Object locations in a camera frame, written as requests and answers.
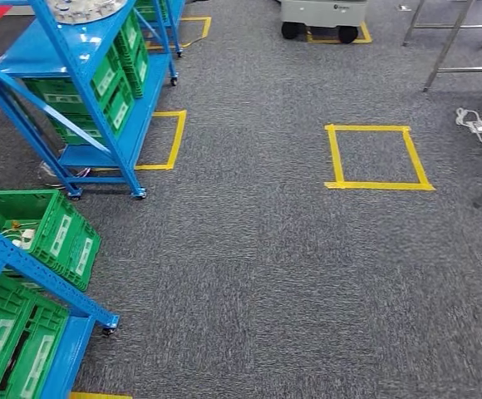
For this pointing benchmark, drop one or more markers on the white power strip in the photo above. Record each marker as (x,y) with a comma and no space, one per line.
(479,127)

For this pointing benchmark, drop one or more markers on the steel table frame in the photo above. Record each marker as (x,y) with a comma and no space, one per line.
(473,70)

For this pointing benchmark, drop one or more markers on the blue metal shelf rack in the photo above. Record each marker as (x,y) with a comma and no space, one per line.
(176,8)
(70,358)
(58,44)

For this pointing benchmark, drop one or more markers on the grey plastic wheel hubcap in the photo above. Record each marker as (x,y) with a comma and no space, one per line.
(83,11)

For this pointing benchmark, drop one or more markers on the white wheeled robot cart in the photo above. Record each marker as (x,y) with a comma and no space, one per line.
(324,11)

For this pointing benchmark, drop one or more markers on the chrome stanchion base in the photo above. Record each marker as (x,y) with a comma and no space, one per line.
(51,176)

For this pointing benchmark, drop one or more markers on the yellow floor tape marking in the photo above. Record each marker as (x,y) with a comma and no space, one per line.
(176,137)

